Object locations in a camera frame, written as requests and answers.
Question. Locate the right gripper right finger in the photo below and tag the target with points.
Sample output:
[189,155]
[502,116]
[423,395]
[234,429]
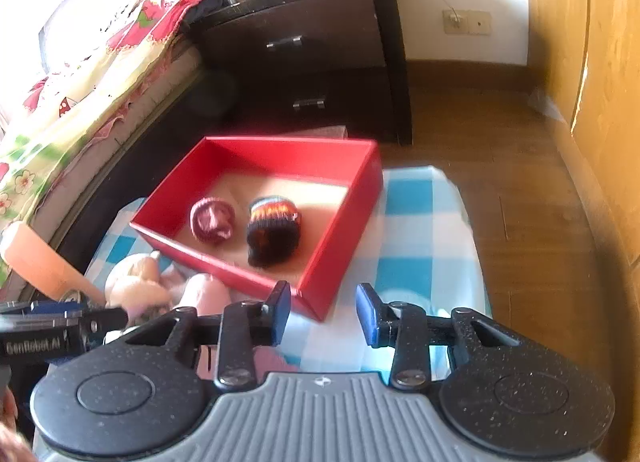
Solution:
[411,333]

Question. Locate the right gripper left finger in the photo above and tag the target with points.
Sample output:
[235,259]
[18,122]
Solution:
[235,333]

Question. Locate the cream plush toy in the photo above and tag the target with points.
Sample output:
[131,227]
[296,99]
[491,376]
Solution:
[134,285]

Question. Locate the pink knitted cloth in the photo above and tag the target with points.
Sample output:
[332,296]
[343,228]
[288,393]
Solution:
[266,360]

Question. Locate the pink pig plush toy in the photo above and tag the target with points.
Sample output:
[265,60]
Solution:
[204,292]

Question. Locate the person's left hand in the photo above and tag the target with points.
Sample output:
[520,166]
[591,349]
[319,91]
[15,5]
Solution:
[13,446]

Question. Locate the orange ribbed cylinder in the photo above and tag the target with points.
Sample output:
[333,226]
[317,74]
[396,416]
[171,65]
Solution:
[38,264]

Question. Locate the blue white checkered tablecloth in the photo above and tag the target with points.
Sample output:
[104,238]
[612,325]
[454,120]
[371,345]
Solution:
[417,247]

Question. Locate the dark striped sock ball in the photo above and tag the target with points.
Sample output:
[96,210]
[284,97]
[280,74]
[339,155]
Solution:
[273,231]

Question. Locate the pink knitted sock ball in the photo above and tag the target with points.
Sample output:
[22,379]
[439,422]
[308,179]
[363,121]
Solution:
[212,220]

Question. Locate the red cardboard box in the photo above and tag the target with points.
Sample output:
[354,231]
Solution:
[164,218]

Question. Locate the floral bed quilt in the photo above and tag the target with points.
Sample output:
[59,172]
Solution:
[68,108]

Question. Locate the clear plastic scrap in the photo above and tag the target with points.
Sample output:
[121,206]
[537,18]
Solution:
[539,101]

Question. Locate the dark wooden nightstand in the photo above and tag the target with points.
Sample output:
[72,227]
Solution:
[353,56]

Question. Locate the wooden wardrobe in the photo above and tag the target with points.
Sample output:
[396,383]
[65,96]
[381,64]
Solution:
[585,55]

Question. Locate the lower drawer metal handle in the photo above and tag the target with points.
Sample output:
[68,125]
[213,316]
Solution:
[318,103]

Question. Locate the drawer metal handle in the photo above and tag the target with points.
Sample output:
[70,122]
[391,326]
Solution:
[318,103]
[289,42]

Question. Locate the upper drawer metal handle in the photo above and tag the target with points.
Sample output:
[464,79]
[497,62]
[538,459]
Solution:
[289,42]

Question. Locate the wall power socket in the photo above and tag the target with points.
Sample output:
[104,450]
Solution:
[467,22]

